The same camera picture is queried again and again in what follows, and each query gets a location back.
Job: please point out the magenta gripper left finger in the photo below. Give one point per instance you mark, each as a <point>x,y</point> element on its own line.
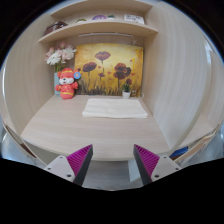
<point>73,167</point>

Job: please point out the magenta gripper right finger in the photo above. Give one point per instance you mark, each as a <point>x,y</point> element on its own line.
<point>153,167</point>

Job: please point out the white folded towel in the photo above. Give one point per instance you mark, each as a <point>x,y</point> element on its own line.
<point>114,108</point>

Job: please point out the blue object under desk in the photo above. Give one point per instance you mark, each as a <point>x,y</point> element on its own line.
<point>178,152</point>

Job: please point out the small potted green plant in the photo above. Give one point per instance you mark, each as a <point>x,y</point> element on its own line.
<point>126,91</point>

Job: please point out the red plush toy figure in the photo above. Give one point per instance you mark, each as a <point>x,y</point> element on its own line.
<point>68,83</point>

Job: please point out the light blue vase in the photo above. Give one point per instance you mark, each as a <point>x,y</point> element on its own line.
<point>56,82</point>

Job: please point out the poppy flower painting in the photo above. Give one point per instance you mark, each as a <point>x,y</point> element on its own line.
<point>106,67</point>

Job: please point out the pink white flower bouquet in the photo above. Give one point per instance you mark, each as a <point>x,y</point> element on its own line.
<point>57,57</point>

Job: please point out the lower wooden shelf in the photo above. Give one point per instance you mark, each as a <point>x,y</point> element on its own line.
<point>96,27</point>

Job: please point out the wooden shelf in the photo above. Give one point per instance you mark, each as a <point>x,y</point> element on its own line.
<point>96,27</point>
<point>83,6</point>

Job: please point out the dark brown box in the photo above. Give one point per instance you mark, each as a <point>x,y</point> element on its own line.
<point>55,26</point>

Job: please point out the green small dish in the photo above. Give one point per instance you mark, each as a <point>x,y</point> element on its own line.
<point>81,20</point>

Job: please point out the purple round plate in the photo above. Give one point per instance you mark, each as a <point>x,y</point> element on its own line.
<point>99,17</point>

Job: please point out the white card with print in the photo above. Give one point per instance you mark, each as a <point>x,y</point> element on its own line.
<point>134,18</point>

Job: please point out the small green shelf plant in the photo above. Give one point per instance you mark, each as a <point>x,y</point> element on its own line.
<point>111,16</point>

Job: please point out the upper wooden shelf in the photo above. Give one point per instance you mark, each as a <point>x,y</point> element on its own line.
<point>83,6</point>

